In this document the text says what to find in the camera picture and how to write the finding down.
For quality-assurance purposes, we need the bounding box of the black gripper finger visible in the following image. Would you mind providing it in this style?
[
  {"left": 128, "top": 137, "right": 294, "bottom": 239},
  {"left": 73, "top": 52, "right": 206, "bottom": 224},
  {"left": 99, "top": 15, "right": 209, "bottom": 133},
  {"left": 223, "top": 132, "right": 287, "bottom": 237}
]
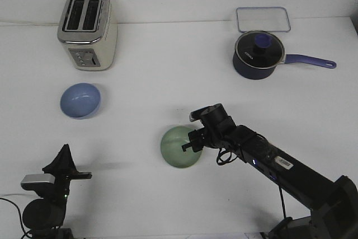
[
  {"left": 181, "top": 143, "right": 192, "bottom": 152},
  {"left": 44, "top": 144, "right": 74, "bottom": 170}
]

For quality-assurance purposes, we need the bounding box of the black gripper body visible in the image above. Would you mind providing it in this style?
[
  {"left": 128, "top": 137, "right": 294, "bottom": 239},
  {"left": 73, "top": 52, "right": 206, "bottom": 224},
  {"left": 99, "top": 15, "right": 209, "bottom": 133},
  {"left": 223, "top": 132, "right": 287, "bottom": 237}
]
[
  {"left": 188, "top": 104, "right": 236, "bottom": 152},
  {"left": 42, "top": 167, "right": 92, "bottom": 194}
]

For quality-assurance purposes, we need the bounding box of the green bowl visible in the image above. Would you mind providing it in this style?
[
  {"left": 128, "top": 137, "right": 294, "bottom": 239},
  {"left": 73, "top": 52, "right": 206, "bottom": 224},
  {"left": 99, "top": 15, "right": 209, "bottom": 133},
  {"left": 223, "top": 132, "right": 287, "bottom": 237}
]
[{"left": 161, "top": 126, "right": 201, "bottom": 168}]

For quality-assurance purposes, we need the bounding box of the blue bowl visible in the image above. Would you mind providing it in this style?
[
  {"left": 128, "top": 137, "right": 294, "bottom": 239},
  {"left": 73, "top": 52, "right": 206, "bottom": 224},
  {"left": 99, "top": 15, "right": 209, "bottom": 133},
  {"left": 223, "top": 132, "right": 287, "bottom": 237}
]
[{"left": 59, "top": 83, "right": 102, "bottom": 120}]

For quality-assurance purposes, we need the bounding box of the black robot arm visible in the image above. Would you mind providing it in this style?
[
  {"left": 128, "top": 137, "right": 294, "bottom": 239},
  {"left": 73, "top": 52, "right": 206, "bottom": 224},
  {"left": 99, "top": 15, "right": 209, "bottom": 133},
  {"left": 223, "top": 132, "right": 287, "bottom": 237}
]
[
  {"left": 182, "top": 104, "right": 357, "bottom": 238},
  {"left": 20, "top": 144, "right": 92, "bottom": 238}
]

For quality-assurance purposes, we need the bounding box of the dark blue saucepan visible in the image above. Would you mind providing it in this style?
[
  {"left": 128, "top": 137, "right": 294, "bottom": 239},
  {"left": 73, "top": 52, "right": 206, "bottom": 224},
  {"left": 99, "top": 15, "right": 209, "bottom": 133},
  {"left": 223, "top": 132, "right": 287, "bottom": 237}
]
[{"left": 233, "top": 53, "right": 337, "bottom": 79}]

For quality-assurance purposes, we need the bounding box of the glass pot lid blue knob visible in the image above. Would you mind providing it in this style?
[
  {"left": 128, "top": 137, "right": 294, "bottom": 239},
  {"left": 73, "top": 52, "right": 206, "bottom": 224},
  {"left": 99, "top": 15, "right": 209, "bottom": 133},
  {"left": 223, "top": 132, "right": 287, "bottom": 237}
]
[{"left": 234, "top": 30, "right": 285, "bottom": 69}]

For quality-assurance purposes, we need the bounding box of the clear blue-rimmed container lid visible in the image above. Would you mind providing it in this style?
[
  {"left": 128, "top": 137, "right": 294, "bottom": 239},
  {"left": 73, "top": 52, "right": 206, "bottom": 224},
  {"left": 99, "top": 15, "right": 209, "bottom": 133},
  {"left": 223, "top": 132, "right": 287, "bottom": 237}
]
[{"left": 236, "top": 7, "right": 291, "bottom": 33}]

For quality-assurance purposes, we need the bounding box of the cream and silver toaster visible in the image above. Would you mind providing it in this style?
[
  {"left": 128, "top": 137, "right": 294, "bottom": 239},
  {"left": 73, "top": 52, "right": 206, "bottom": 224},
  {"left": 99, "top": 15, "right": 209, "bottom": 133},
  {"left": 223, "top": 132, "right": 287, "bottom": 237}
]
[{"left": 57, "top": 0, "right": 118, "bottom": 71}]

